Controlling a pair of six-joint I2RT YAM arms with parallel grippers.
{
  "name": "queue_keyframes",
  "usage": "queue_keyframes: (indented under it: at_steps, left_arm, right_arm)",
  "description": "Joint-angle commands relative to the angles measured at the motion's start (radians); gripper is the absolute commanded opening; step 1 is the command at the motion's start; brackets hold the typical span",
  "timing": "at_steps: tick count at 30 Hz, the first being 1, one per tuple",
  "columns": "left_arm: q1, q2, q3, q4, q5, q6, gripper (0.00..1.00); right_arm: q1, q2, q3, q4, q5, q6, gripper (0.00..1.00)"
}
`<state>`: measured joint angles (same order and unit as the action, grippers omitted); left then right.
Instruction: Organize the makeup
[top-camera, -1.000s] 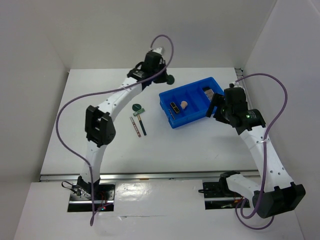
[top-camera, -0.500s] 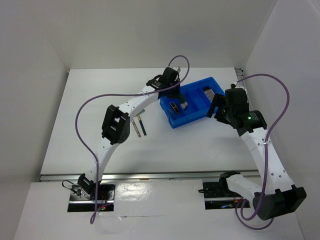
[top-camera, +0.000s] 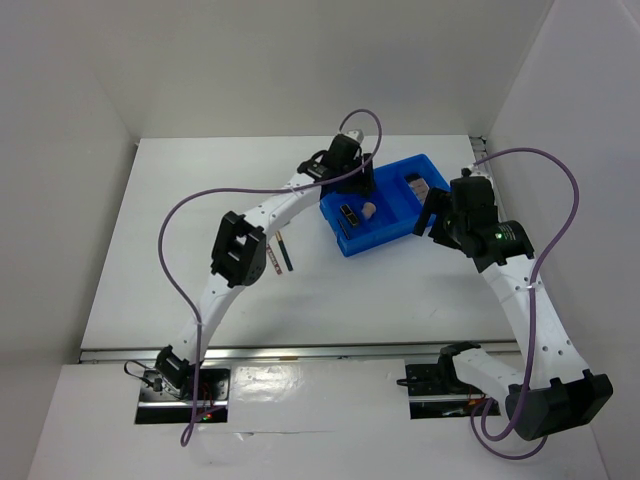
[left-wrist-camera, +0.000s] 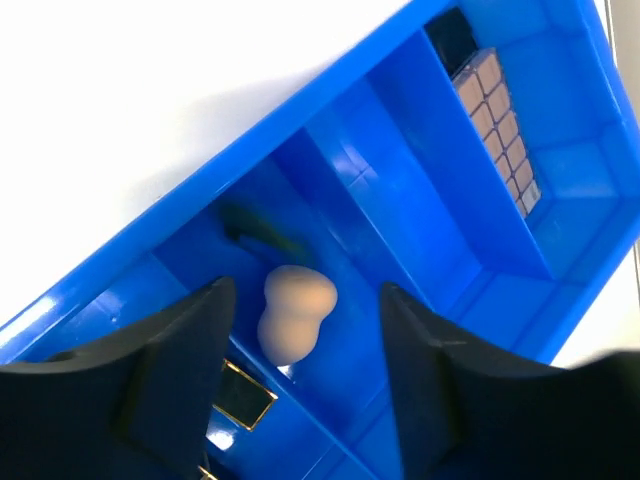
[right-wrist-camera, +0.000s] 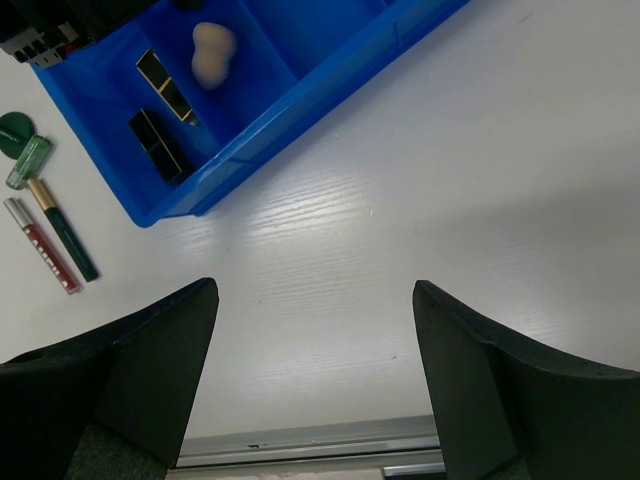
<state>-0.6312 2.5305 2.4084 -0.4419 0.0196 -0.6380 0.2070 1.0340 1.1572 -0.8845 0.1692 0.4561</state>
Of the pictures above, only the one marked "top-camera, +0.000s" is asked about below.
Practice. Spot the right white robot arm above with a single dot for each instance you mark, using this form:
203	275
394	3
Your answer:
556	390

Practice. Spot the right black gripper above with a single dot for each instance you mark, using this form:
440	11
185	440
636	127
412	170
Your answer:
435	199

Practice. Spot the green gold mascara pen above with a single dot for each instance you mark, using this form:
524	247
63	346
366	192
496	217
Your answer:
284	251

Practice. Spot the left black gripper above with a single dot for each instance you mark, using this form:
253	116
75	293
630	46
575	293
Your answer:
365	182

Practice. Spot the red lip gloss tube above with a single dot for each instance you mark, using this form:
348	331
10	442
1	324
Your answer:
274	261

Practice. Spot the beige makeup sponge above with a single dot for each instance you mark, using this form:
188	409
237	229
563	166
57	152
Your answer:
368	210

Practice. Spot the black square powder compact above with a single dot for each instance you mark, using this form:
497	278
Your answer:
414	177

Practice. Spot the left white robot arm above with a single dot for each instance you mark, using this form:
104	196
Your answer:
239	253

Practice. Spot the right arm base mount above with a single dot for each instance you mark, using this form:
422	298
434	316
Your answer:
430	397

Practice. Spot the blue plastic divided bin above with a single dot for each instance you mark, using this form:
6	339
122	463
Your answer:
398	208

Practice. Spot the aluminium front rail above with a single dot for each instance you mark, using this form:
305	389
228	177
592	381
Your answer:
276	353

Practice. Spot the clear eyeshadow palette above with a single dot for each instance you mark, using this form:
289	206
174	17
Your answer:
420	188

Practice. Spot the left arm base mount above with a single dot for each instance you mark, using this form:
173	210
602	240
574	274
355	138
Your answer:
159	403

